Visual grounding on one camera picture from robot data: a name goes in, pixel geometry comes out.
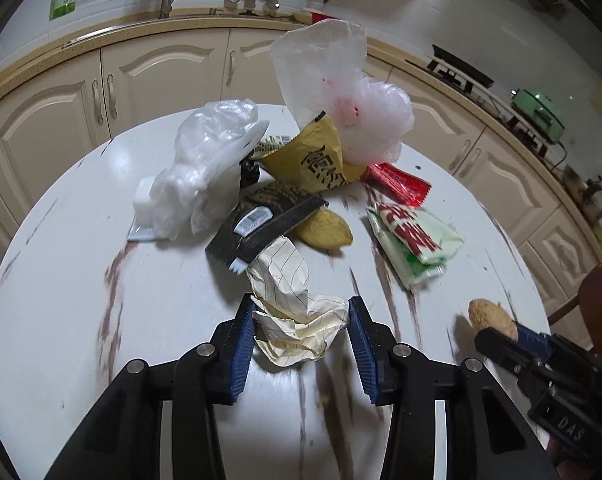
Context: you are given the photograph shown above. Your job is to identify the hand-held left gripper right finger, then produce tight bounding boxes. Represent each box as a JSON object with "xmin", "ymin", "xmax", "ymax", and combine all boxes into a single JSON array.
[{"xmin": 347, "ymin": 296, "xmax": 562, "ymax": 480}]

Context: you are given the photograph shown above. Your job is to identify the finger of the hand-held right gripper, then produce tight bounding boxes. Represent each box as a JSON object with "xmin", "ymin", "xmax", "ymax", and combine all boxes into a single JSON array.
[
  {"xmin": 475, "ymin": 327, "xmax": 542, "ymax": 387},
  {"xmin": 513, "ymin": 324, "xmax": 564, "ymax": 359}
]

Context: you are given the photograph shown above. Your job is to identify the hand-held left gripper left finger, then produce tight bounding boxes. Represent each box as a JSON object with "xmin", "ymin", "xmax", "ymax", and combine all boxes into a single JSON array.
[{"xmin": 46, "ymin": 294, "xmax": 257, "ymax": 480}]

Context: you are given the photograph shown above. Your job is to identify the round brown cookie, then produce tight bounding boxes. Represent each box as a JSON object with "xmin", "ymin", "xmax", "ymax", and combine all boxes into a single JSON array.
[{"xmin": 468, "ymin": 298, "xmax": 520, "ymax": 341}]

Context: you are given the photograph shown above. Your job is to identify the yellow lined paper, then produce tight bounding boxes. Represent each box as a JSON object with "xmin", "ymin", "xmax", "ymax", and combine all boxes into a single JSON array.
[{"xmin": 248, "ymin": 234, "xmax": 351, "ymax": 372}]

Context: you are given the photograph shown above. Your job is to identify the red snack wrapper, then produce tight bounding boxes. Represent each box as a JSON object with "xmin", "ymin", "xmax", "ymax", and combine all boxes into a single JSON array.
[{"xmin": 360, "ymin": 162, "xmax": 432, "ymax": 207}]

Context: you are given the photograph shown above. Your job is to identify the brown wooden chair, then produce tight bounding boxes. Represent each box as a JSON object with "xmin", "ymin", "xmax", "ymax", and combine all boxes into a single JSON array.
[{"xmin": 548, "ymin": 262, "xmax": 602, "ymax": 376}]

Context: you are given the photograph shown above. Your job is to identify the green white snack packet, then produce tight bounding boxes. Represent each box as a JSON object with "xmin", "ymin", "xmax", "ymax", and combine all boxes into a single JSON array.
[{"xmin": 365, "ymin": 201, "xmax": 466, "ymax": 292}]

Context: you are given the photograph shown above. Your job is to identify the oval brown cookie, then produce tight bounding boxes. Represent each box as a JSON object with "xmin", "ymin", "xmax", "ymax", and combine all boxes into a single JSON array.
[{"xmin": 292, "ymin": 207, "xmax": 354, "ymax": 251}]

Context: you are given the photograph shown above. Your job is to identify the black snack packet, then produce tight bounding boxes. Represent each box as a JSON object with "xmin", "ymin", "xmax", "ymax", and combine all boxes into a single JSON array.
[{"xmin": 204, "ymin": 180, "xmax": 329, "ymax": 275}]

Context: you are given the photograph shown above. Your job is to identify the steel pot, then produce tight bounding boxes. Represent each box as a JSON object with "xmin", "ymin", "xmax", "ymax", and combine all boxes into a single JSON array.
[{"xmin": 561, "ymin": 162, "xmax": 602, "ymax": 221}]

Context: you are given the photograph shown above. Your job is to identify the small white box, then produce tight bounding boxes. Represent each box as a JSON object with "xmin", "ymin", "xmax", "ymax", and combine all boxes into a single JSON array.
[{"xmin": 128, "ymin": 177, "xmax": 174, "ymax": 244}]

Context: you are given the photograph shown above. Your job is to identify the clear plastic bag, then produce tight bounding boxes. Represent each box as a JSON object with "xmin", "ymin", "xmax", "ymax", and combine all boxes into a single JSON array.
[{"xmin": 148, "ymin": 100, "xmax": 272, "ymax": 241}]

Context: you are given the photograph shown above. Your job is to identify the yellow snack packet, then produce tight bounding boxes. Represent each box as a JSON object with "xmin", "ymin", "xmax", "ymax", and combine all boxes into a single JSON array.
[{"xmin": 253, "ymin": 112, "xmax": 367, "ymax": 194}]

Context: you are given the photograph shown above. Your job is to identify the green electric cooker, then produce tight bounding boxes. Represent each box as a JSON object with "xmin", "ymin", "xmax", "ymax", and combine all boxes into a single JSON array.
[{"xmin": 510, "ymin": 87, "xmax": 566, "ymax": 144}]

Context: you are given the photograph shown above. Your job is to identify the white plastic bag red stains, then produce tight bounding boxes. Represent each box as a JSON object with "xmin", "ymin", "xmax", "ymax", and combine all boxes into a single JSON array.
[{"xmin": 270, "ymin": 19, "xmax": 416, "ymax": 167}]

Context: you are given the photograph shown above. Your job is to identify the white round table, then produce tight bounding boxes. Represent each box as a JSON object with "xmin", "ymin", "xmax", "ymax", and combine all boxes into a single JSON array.
[{"xmin": 0, "ymin": 10, "xmax": 602, "ymax": 321}]

